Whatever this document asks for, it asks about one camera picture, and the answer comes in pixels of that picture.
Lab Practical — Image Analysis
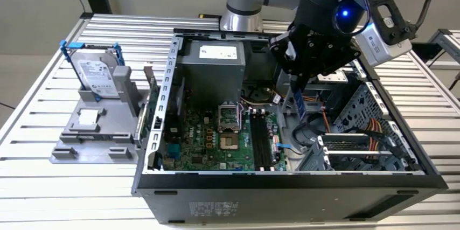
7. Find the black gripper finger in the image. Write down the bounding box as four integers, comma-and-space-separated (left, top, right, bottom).
269, 33, 302, 92
300, 46, 362, 92

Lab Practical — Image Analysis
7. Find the hard disk in blue carrier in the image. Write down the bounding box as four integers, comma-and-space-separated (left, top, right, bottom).
58, 40, 125, 101

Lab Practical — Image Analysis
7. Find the green motherboard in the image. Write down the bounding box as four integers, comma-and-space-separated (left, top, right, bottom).
162, 106, 289, 172

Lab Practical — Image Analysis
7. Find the metal socket cover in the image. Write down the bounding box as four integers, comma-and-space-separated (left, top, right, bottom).
217, 100, 241, 131

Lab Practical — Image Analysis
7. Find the metal disk bay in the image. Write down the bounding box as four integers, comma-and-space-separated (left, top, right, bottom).
297, 132, 396, 172

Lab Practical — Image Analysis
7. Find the thin orange wire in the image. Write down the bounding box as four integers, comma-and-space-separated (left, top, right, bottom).
320, 107, 332, 134

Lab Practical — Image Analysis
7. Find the CPU socket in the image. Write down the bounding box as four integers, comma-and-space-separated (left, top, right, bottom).
217, 130, 241, 151

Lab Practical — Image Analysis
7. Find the grey parts rack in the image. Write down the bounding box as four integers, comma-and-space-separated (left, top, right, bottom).
49, 65, 152, 165

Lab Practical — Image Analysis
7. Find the green graphics card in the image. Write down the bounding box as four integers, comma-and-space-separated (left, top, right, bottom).
134, 64, 161, 149

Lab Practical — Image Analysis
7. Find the silver CPU chip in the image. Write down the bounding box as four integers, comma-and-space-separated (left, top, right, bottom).
77, 110, 98, 126

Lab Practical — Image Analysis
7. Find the aluminium slat side table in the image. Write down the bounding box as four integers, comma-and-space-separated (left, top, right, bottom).
425, 28, 460, 71

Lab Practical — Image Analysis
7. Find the grey power supply unit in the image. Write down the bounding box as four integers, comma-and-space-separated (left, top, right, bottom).
176, 40, 246, 107

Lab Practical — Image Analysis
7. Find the black cooler fan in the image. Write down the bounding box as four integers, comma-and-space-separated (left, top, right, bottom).
245, 86, 284, 104

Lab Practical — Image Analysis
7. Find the black open PC case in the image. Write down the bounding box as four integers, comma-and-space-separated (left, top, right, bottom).
130, 27, 449, 225

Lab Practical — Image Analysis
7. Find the black cable loop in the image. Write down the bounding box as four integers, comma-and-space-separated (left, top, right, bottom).
290, 121, 324, 158

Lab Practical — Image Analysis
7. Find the blue expansion slot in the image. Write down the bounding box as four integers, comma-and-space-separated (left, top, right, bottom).
165, 145, 181, 160

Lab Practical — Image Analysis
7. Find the black RAM slot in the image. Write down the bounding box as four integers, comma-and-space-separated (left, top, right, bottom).
249, 108, 266, 172

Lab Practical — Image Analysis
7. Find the dark RAM stick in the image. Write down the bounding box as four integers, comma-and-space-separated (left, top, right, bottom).
290, 78, 308, 120
73, 132, 126, 138

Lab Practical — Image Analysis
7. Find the orange yellow wire bundle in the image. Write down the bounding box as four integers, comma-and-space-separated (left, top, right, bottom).
365, 118, 384, 152

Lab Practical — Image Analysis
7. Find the metal drive cage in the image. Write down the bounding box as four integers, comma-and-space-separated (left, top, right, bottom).
276, 62, 362, 114

